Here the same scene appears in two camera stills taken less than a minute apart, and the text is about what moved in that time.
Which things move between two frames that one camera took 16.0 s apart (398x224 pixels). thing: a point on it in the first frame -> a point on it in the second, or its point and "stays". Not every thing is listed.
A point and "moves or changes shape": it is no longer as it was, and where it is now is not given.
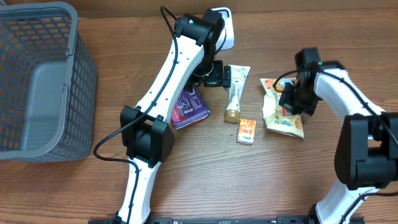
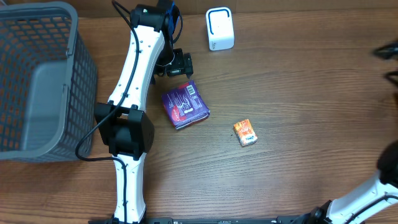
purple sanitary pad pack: [188, 109] stays
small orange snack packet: [246, 130] moves or changes shape
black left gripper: [221, 77] -> [183, 65]
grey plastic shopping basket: [48, 81] stays
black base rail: [217, 220] stays
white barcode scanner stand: [226, 38] stays
